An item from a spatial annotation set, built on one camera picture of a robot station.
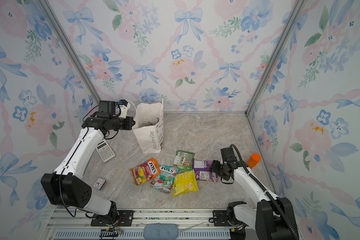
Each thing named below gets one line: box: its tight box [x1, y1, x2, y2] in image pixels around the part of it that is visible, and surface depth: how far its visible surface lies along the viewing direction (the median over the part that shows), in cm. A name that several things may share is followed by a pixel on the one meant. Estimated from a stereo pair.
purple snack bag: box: [192, 158, 218, 183], surface depth 89 cm
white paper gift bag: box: [132, 99, 164, 154], surface depth 90 cm
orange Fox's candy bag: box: [129, 158, 161, 187], surface depth 88 cm
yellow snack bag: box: [172, 169, 199, 197], surface depth 84 cm
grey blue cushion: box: [143, 223, 179, 240], surface depth 70 cm
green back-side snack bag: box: [173, 150, 195, 174], surface depth 95 cm
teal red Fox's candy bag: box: [148, 164, 180, 194], surface depth 85 cm
